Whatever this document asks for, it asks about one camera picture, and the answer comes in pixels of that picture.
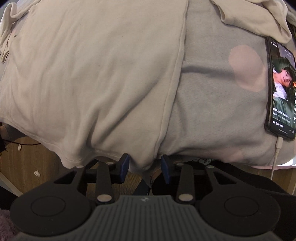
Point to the black smartphone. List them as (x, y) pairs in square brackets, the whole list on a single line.
[(281, 92)]

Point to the cream turtleneck garment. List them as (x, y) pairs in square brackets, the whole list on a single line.
[(92, 69)]

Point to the dark cloth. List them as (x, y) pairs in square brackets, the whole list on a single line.
[(254, 183)]

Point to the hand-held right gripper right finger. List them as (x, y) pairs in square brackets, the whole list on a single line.
[(166, 168)]

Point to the person's fuzzy pink clothing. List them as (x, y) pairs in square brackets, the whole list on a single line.
[(4, 224)]

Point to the grey pink-dotted bed blanket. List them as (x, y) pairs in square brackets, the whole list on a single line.
[(208, 111)]

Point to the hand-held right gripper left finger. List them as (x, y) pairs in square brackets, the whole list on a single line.
[(124, 165)]

